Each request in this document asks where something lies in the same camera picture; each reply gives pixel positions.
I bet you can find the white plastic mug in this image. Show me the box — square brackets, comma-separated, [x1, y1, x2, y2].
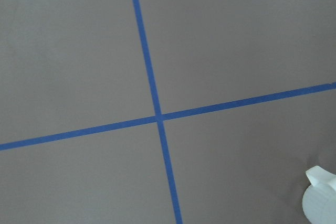
[302, 166, 335, 224]

